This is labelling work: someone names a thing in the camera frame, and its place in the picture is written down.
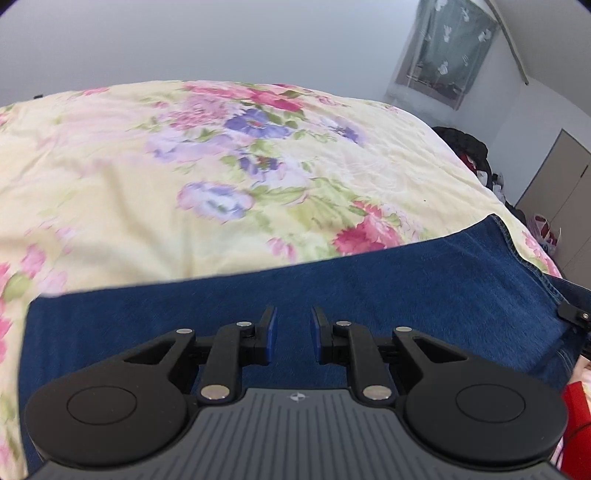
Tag red cloth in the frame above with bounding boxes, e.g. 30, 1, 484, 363
560, 381, 591, 464

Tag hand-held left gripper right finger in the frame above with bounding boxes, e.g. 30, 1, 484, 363
311, 305, 467, 403

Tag blue denim pants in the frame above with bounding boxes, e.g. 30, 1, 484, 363
18, 213, 591, 468

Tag floral yellow blanket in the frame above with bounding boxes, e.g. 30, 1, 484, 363
0, 80, 565, 480

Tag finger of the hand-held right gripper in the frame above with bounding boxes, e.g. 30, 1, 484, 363
558, 302, 591, 325

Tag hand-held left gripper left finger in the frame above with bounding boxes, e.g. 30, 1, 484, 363
122, 305, 279, 403

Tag green floral window curtain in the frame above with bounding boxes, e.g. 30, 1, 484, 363
385, 0, 502, 112

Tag pile of dark clothes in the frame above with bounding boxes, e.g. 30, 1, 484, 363
431, 126, 527, 222

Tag pink plastic bag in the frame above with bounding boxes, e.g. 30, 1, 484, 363
525, 213, 562, 259

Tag brown cabinet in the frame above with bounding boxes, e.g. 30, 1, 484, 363
514, 129, 591, 283

